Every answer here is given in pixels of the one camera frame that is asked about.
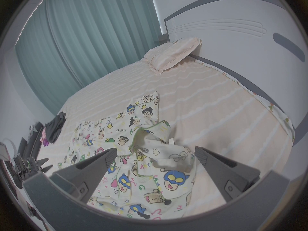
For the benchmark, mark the black chest of drawers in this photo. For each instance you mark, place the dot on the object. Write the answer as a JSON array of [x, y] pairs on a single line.
[[31, 145]]

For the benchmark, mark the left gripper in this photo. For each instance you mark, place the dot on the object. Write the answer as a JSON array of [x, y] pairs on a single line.
[[33, 168]]

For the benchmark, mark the pink garment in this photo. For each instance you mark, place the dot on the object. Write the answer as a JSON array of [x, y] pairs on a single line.
[[43, 133]]

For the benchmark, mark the white printed pyjama top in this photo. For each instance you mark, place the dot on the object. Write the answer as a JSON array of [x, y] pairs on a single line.
[[168, 157]]

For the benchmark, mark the bed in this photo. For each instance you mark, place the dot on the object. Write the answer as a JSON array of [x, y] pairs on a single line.
[[216, 105]]

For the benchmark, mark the grey bedside table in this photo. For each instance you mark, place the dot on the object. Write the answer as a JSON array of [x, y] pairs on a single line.
[[163, 38]]

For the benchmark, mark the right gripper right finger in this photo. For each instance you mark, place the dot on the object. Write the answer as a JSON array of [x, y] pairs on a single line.
[[226, 174]]

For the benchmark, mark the black shirt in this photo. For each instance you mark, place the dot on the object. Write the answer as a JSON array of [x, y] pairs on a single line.
[[55, 129]]

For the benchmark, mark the pale pink striped pillow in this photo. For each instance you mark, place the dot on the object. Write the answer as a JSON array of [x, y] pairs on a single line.
[[170, 54]]

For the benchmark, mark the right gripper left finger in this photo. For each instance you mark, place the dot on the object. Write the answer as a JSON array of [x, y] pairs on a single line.
[[86, 172]]

